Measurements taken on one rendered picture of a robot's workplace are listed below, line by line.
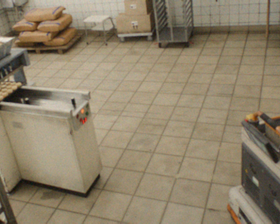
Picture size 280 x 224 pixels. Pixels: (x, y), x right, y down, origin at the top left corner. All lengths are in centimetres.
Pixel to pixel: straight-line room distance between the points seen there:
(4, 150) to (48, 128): 55
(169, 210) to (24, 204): 127
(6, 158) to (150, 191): 129
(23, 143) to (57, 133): 44
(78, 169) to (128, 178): 55
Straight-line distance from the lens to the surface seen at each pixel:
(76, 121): 290
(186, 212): 313
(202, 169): 349
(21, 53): 343
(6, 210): 173
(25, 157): 341
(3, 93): 333
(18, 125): 321
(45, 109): 293
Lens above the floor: 225
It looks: 27 degrees down
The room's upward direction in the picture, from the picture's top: 10 degrees counter-clockwise
